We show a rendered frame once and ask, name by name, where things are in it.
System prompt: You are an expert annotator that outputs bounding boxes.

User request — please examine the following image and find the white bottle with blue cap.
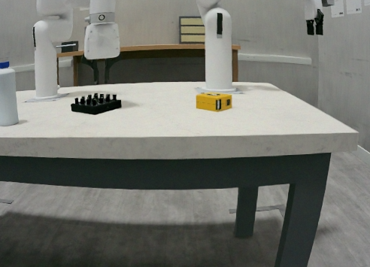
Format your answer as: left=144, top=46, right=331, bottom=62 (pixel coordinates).
left=0, top=62, right=19, bottom=126

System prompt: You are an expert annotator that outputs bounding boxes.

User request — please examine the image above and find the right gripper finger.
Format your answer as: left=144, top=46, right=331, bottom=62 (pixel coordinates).
left=80, top=53, right=99, bottom=84
left=103, top=54, right=122, bottom=83

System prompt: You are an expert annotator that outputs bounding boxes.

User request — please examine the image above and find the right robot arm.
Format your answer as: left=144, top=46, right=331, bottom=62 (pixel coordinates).
left=32, top=0, right=116, bottom=101

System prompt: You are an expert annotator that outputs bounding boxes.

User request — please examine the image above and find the black knob box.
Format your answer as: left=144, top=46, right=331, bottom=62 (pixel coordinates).
left=71, top=93, right=122, bottom=114

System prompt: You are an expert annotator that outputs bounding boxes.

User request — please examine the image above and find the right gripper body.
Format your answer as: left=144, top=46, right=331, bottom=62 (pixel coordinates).
left=84, top=22, right=120, bottom=59

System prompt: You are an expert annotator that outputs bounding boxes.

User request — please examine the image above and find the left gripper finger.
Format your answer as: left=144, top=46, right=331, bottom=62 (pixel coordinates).
left=306, top=20, right=314, bottom=35
left=314, top=9, right=324, bottom=35

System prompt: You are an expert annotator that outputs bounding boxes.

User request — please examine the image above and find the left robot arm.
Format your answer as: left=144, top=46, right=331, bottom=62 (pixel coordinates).
left=196, top=0, right=236, bottom=93

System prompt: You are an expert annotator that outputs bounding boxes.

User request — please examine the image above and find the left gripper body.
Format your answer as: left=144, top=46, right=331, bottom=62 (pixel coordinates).
left=305, top=0, right=323, bottom=20

